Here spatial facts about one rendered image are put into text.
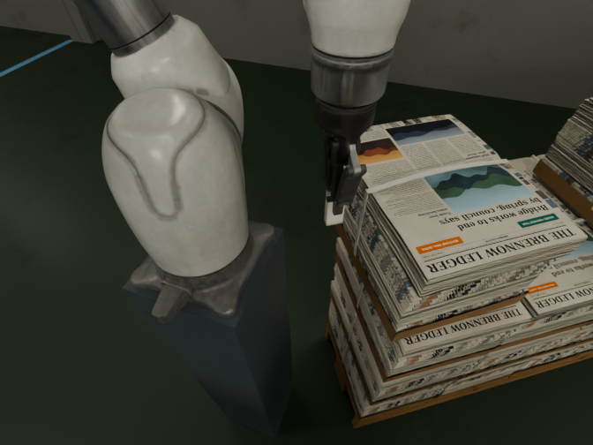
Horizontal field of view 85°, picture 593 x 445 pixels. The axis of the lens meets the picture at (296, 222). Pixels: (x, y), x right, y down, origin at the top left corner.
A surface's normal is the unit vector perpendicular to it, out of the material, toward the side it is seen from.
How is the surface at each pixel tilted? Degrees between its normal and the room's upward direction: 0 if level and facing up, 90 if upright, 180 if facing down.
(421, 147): 2
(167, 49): 44
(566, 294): 1
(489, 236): 2
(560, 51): 90
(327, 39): 101
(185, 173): 71
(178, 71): 63
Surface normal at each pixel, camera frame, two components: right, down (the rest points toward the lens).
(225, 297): 0.12, -0.47
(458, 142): -0.01, -0.65
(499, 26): -0.33, 0.71
